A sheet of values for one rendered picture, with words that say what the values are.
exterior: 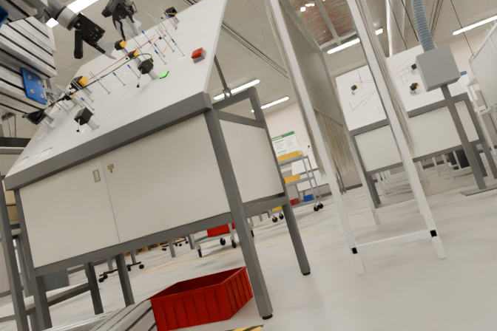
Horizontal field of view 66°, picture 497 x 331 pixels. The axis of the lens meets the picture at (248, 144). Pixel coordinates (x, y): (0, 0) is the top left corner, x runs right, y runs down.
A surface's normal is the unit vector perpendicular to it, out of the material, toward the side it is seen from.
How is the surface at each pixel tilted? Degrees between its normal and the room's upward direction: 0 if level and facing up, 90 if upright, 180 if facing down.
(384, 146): 90
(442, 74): 90
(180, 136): 90
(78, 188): 90
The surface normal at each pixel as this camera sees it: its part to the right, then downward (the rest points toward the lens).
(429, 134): -0.37, -0.04
